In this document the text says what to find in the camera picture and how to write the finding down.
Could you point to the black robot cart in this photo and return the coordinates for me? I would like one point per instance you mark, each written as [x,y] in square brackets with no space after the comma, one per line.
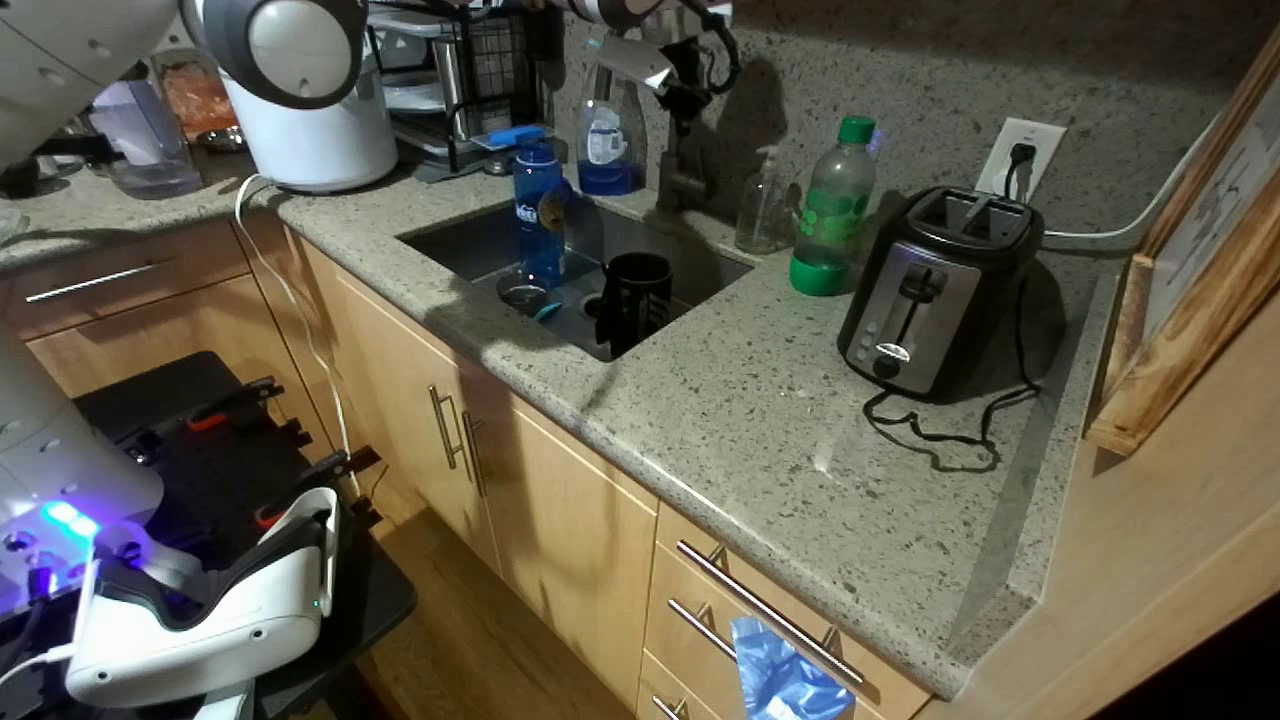
[212,464]

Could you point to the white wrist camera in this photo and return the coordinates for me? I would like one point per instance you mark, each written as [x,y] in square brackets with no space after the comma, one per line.
[634,64]

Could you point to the white rice cooker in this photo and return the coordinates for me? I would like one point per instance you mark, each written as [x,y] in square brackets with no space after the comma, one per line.
[323,140]

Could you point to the steel sink basin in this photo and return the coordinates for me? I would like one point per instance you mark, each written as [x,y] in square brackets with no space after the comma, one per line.
[467,246]

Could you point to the black clamp red tip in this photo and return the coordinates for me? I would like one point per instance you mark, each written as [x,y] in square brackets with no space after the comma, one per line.
[235,404]
[323,487]

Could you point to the red food package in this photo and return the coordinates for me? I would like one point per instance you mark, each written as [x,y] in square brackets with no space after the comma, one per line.
[202,106]

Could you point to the clear water filter pitcher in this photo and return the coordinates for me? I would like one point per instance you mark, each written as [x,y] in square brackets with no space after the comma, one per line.
[141,140]

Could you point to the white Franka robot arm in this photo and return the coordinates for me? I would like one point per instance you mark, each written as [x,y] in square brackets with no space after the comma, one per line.
[64,54]

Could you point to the white wall conduit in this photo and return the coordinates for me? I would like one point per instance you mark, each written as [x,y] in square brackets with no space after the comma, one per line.
[1104,241]

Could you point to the green soda bottle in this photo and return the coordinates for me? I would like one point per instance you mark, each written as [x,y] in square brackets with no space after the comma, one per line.
[831,201]

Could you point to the black mug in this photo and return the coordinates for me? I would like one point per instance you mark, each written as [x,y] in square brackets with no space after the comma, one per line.
[636,303]

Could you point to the blue plastic bag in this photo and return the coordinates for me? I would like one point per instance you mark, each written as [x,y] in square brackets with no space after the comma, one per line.
[782,673]

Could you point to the white wall outlet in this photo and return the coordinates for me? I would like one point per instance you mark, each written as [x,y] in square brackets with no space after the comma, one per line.
[1044,140]

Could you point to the blue water bottle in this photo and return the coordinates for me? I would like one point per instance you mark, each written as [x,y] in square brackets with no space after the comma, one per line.
[540,214]

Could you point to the blue dish soap bottle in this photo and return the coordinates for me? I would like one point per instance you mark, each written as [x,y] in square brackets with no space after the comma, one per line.
[607,155]

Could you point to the black dish rack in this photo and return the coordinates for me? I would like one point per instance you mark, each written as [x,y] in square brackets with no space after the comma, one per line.
[467,81]

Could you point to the wooden picture frame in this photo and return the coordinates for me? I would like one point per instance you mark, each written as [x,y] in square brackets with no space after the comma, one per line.
[1175,334]

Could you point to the steel kitchen faucet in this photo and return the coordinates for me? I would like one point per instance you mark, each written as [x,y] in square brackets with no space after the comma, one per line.
[690,182]

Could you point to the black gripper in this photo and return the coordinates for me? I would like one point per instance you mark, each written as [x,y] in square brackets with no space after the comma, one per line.
[703,64]

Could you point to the white VR headset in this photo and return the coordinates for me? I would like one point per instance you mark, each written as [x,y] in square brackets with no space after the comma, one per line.
[202,640]

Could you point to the black silver toaster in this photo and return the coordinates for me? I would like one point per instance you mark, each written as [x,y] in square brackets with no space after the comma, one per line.
[934,294]

